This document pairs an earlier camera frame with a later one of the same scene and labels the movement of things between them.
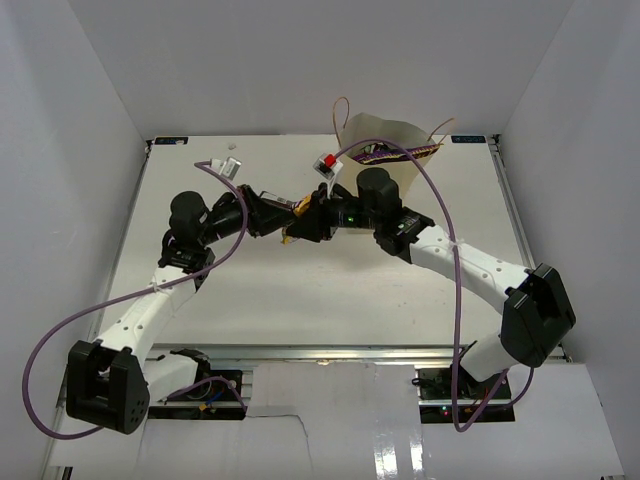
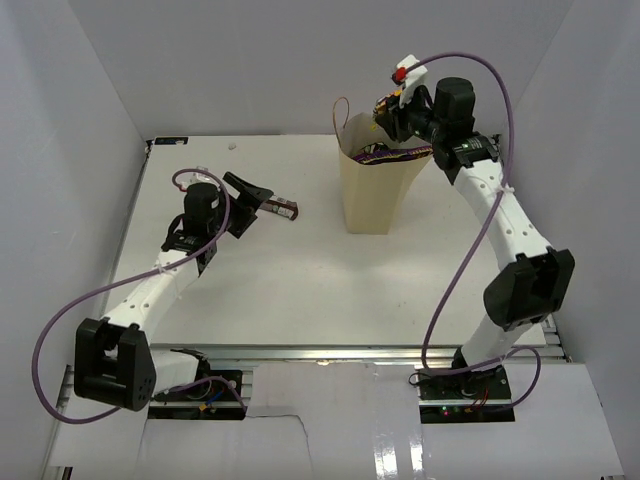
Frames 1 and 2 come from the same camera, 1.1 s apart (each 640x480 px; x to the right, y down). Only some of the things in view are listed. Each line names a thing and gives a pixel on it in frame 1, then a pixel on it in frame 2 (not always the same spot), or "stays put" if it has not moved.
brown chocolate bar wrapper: x=277 y=200 stays put
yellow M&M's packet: x=298 y=208 -> x=381 y=105
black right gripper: x=317 y=223 -> x=395 y=127
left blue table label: x=175 y=140 stays put
